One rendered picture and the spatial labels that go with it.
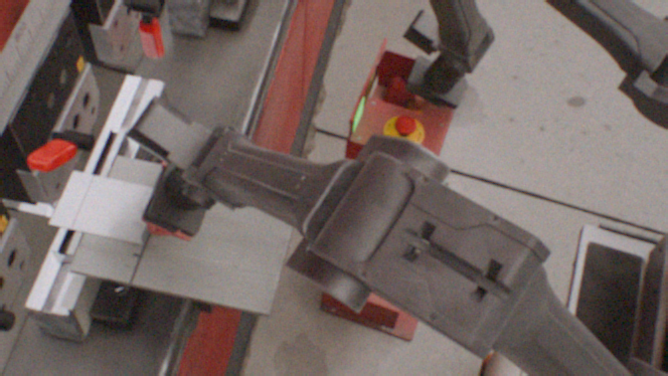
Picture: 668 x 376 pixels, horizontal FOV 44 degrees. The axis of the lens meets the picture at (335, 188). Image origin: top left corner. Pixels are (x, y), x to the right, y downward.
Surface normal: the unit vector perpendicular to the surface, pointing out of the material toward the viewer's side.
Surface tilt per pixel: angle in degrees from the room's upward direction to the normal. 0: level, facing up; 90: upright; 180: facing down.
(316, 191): 55
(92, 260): 0
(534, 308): 62
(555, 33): 0
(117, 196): 0
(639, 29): 32
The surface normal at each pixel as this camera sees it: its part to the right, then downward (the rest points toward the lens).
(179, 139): 0.22, 0.00
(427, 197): -0.27, -0.29
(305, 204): -0.74, -0.55
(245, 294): 0.06, -0.51
